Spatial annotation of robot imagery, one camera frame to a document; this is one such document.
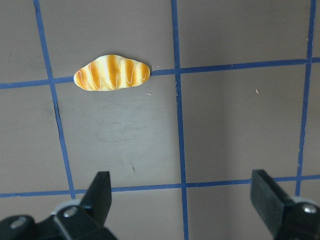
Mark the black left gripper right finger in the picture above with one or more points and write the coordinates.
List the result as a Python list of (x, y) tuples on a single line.
[(286, 217)]

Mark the toy croissant bread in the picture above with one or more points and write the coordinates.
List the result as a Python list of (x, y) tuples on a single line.
[(111, 72)]

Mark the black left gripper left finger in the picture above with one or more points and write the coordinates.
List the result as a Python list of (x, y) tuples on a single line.
[(78, 220)]

